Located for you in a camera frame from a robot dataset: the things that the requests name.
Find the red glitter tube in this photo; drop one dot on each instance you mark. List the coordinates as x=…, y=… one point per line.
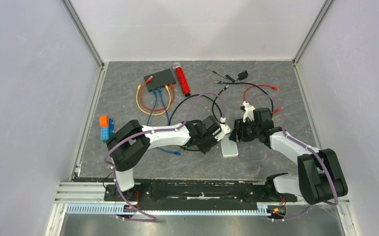
x=181, y=79

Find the white plastic box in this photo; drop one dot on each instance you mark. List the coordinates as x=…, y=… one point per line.
x=228, y=148

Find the black network switch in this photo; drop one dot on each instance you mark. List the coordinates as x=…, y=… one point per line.
x=159, y=80

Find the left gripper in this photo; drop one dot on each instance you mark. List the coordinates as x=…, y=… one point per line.
x=204, y=149

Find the blue orange toy bricks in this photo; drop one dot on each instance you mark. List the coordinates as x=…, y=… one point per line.
x=106, y=127

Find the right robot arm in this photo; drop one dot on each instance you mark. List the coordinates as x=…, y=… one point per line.
x=319, y=176

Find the black power adapter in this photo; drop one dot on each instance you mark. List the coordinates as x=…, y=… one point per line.
x=241, y=76

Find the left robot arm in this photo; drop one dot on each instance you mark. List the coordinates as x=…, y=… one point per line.
x=128, y=145

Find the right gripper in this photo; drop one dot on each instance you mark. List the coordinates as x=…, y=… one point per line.
x=238, y=136

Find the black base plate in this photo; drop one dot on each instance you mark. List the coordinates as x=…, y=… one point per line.
x=196, y=194

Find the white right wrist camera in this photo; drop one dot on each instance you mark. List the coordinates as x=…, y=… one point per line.
x=248, y=111

